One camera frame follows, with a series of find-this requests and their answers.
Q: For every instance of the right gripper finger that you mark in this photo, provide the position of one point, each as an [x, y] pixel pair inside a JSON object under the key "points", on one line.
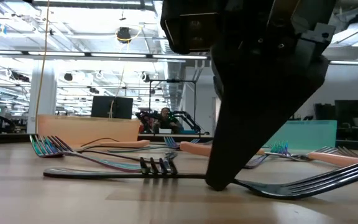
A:
{"points": [[253, 109]]}

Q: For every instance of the iridescent blue fork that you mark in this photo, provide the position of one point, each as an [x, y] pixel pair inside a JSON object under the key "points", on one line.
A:
{"points": [[258, 161], [171, 143], [117, 165]]}

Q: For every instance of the dark metal spoon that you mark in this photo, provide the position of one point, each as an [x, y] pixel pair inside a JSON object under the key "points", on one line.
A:
{"points": [[269, 188]]}

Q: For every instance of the black monitor on arm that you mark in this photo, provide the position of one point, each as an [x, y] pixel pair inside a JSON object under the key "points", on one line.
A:
{"points": [[350, 112]]}

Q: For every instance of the teal plastic bin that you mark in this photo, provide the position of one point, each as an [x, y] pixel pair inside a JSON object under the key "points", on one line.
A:
{"points": [[306, 133]]}

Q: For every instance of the person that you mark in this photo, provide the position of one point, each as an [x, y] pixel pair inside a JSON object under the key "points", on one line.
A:
{"points": [[165, 119]]}

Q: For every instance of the black monitor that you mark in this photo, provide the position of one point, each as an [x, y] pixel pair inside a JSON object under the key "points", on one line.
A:
{"points": [[123, 108], [102, 107]]}

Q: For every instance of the long ceiling light bar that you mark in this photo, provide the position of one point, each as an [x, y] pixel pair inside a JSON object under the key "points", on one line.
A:
{"points": [[117, 55]]}

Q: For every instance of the black ceiling device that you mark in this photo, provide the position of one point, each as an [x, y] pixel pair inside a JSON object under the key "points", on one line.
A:
{"points": [[123, 35]]}

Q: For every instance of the orange plastic bin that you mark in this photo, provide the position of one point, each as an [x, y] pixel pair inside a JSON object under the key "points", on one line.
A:
{"points": [[89, 130]]}

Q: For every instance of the white pillar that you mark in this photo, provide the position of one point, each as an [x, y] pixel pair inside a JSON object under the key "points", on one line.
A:
{"points": [[42, 99]]}

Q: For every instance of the silver ventilation duct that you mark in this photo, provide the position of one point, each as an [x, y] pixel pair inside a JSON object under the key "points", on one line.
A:
{"points": [[174, 93]]}

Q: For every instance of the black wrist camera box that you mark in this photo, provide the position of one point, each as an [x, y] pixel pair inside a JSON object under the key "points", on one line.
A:
{"points": [[191, 28]]}

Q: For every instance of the black metal frame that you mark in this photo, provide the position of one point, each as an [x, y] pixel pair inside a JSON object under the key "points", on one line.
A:
{"points": [[172, 81]]}

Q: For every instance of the black table frame rail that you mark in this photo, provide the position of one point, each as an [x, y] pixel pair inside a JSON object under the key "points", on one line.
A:
{"points": [[5, 139]]}

